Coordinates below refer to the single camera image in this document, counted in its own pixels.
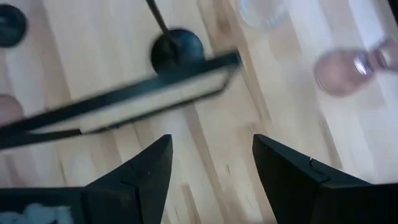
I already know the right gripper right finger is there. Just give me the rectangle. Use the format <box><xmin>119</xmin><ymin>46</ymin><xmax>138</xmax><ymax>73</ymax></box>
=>
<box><xmin>252</xmin><ymin>133</ymin><xmax>371</xmax><ymax>224</ymax></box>

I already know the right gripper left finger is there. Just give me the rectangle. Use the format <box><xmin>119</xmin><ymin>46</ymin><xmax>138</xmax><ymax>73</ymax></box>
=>
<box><xmin>80</xmin><ymin>134</ymin><xmax>174</xmax><ymax>224</ymax></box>

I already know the pink ribbed glass candle holder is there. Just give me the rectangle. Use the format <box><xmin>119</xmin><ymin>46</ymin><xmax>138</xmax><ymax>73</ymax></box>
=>
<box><xmin>0</xmin><ymin>93</ymin><xmax>25</xmax><ymax>125</ymax></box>
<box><xmin>313</xmin><ymin>37</ymin><xmax>398</xmax><ymax>98</ymax></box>

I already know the clear ribbed glass candle holder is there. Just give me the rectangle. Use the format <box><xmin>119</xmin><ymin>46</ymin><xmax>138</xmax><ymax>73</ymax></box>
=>
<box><xmin>238</xmin><ymin>0</ymin><xmax>290</xmax><ymax>31</ymax></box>

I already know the black metal candlestick holder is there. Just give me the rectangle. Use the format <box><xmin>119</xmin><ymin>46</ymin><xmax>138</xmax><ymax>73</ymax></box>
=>
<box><xmin>0</xmin><ymin>3</ymin><xmax>28</xmax><ymax>48</ymax></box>
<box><xmin>144</xmin><ymin>0</ymin><xmax>206</xmax><ymax>75</ymax></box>

